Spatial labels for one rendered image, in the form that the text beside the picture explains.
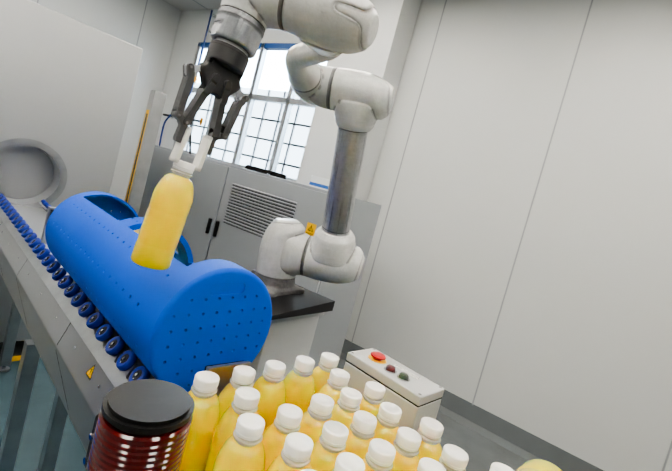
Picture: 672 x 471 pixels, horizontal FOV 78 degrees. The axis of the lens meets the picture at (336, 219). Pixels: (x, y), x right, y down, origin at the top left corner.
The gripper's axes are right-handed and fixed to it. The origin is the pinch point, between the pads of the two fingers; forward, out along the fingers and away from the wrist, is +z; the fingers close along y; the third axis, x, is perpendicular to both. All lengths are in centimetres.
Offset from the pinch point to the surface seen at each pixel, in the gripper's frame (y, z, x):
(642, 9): -267, -210, -24
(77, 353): -6, 58, -33
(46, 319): -5, 62, -60
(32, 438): -35, 146, -123
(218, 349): -19.7, 37.3, 4.4
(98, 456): 20, 23, 50
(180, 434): 16, 21, 52
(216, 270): -12.6, 20.8, 3.5
